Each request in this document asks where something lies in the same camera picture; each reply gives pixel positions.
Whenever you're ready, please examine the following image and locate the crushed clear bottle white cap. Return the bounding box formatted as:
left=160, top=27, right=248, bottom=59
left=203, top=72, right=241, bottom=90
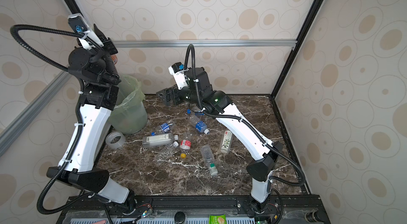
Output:
left=155, top=141, right=179, bottom=163

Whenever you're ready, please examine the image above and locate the aluminium frame rail back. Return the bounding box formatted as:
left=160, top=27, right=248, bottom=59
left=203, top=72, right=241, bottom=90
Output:
left=113, top=39, right=297, bottom=48

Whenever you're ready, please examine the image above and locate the aluminium frame rail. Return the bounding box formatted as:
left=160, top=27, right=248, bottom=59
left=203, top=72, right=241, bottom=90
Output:
left=113, top=39, right=297, bottom=48
left=1, top=71, right=71, bottom=156

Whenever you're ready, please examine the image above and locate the grey mesh waste bin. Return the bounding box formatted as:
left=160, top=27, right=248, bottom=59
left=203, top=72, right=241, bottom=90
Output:
left=107, top=75, right=149, bottom=135

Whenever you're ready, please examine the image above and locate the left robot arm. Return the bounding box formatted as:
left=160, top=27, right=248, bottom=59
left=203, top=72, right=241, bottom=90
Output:
left=37, top=19, right=136, bottom=213

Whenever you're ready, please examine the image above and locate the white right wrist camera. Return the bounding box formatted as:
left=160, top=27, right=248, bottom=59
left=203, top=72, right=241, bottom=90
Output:
left=169, top=62, right=188, bottom=90

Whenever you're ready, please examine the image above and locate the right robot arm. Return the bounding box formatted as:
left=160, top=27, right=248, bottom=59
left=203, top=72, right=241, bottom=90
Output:
left=157, top=63, right=282, bottom=203

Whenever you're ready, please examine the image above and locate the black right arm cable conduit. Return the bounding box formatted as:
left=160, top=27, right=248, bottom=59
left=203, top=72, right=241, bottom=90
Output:
left=183, top=44, right=306, bottom=187

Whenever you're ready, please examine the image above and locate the clear bottle red label yellow cap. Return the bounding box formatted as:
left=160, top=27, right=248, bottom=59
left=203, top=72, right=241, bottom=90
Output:
left=180, top=134, right=192, bottom=159

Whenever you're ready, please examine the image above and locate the clear Pocari bottle blue label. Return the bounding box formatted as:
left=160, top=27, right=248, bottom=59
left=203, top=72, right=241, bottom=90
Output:
left=188, top=114, right=210, bottom=135

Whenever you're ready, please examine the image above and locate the small clear bottle blue label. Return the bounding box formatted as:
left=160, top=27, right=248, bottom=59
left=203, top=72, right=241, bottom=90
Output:
left=151, top=121, right=175, bottom=136

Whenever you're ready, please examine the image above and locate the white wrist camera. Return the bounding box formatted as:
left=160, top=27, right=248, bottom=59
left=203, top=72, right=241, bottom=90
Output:
left=169, top=62, right=188, bottom=90
left=68, top=13, right=103, bottom=50

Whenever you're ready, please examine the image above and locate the black round knob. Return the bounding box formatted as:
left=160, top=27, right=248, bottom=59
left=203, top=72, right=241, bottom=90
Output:
left=174, top=211, right=186, bottom=224

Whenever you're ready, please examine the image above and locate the clear bottle green neck band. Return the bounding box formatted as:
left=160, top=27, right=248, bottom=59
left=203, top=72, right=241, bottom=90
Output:
left=200, top=145, right=218, bottom=176

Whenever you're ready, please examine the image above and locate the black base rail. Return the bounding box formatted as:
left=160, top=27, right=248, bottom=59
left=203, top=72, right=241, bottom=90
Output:
left=57, top=195, right=330, bottom=224

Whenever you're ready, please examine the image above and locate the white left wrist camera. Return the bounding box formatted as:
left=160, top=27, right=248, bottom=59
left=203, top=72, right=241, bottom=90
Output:
left=68, top=13, right=103, bottom=50

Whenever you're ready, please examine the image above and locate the green snack packet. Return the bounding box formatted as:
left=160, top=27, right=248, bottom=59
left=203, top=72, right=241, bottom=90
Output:
left=208, top=214, right=227, bottom=224

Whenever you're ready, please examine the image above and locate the flat clear bottle white cap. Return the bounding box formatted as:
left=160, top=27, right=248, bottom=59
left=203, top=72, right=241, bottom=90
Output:
left=142, top=133, right=179, bottom=148

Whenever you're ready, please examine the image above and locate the aluminium frame rail left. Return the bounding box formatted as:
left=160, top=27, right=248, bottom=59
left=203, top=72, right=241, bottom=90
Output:
left=1, top=71, right=71, bottom=156

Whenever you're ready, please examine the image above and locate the clear bottle green label grey cap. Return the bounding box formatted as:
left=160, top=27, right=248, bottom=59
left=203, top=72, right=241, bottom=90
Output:
left=220, top=130, right=233, bottom=154

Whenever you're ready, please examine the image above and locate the green plastic bin liner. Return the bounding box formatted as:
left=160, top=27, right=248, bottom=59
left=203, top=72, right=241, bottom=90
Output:
left=109, top=75, right=145, bottom=120

